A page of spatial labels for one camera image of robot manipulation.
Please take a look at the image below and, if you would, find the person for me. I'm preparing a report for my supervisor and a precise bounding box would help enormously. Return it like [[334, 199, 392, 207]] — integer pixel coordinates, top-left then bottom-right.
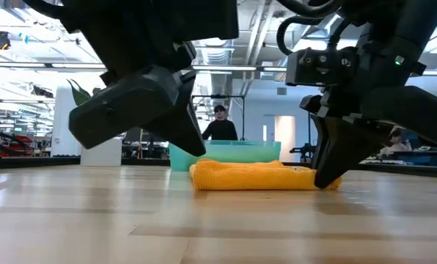
[[202, 104, 239, 142], [378, 128, 413, 158]]

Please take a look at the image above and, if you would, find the black ceiling device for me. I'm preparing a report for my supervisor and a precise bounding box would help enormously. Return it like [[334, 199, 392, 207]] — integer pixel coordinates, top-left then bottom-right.
[[0, 30, 12, 51]]

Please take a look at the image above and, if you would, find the silver ventilation duct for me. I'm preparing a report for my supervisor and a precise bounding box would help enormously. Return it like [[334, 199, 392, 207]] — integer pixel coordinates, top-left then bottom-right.
[[199, 36, 238, 96]]

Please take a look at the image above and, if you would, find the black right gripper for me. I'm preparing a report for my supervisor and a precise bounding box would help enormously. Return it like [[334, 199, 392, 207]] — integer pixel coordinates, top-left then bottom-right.
[[298, 39, 437, 190]]

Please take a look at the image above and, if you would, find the black aluminium table frame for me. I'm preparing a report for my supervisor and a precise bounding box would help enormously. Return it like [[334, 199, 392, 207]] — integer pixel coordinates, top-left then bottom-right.
[[0, 155, 437, 180]]

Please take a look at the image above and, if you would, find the small black cable loop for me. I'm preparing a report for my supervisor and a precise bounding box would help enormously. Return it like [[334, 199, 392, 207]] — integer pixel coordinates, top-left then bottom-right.
[[0, 126, 32, 157]]

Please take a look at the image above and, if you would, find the teal plastic basket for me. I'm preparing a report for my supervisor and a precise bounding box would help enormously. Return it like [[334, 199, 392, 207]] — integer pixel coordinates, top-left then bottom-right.
[[168, 140, 282, 172]]

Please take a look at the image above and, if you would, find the orange microfiber towel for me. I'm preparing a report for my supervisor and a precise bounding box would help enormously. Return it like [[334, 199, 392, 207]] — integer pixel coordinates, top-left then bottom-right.
[[188, 158, 343, 191]]

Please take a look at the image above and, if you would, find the long ceiling light strip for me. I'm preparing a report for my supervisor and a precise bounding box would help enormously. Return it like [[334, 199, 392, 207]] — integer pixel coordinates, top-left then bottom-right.
[[0, 62, 437, 77]]

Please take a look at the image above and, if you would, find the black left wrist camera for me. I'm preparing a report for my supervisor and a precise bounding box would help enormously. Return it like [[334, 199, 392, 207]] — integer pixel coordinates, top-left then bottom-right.
[[166, 0, 240, 41]]

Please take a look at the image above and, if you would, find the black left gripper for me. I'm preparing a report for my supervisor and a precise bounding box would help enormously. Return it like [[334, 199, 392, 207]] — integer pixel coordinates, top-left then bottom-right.
[[67, 21, 208, 158]]

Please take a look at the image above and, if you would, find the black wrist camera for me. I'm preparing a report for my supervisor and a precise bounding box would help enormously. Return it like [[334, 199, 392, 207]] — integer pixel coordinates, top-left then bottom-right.
[[166, 0, 240, 41], [285, 46, 359, 87]]

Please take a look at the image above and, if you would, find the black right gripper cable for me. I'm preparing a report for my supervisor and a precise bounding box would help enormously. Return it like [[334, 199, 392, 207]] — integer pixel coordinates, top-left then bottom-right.
[[276, 0, 346, 56]]

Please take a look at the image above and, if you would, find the snake plant in white pot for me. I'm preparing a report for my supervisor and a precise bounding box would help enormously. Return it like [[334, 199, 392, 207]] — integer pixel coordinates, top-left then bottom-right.
[[67, 78, 123, 168]]

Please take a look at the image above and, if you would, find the black computer monitor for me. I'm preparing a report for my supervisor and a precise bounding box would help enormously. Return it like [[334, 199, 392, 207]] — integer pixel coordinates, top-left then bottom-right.
[[122, 127, 157, 144]]

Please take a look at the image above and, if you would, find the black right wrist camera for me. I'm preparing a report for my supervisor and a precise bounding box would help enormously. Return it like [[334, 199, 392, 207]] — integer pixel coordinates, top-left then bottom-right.
[[285, 46, 359, 87]]

